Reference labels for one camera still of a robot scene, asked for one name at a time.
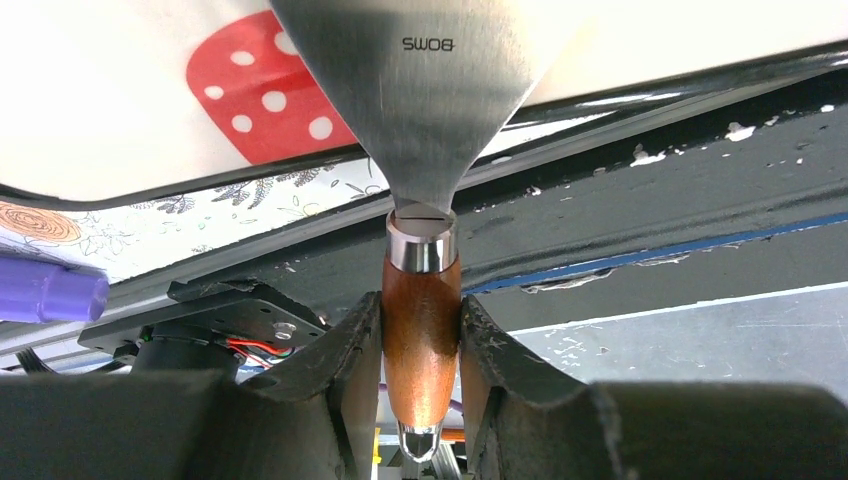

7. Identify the purple cylindrical tool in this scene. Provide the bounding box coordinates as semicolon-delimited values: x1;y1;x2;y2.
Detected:
1;257;110;324

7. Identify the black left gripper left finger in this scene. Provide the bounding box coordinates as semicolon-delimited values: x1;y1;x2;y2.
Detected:
1;292;381;479

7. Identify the floral tablecloth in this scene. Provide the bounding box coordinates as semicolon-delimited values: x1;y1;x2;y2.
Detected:
1;155;388;283

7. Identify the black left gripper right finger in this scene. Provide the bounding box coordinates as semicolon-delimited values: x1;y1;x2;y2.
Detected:
460;296;847;479

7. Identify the strawberry print rectangular tray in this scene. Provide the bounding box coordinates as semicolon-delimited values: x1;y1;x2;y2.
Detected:
1;1;847;206

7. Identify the metal scraper wooden handle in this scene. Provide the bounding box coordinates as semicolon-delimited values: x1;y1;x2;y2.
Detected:
272;1;582;463

